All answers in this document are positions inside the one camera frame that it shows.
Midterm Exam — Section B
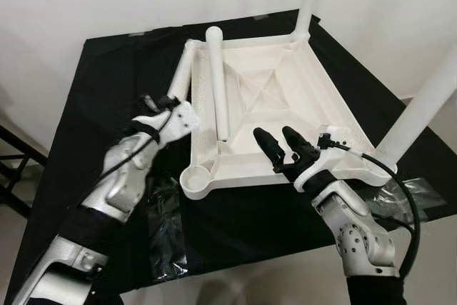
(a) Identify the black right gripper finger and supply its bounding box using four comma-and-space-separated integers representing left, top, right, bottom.
253, 128, 286, 170
282, 126, 315, 159

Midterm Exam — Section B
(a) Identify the white plastic table top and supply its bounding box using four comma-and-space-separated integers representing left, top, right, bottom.
179, 30, 401, 200

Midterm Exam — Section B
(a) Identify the black tablecloth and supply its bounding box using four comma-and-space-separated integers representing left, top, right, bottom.
4, 9, 457, 305

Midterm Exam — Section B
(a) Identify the clear plastic sheet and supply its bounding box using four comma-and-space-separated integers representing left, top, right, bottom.
368, 176, 429, 224
146, 176, 190, 281

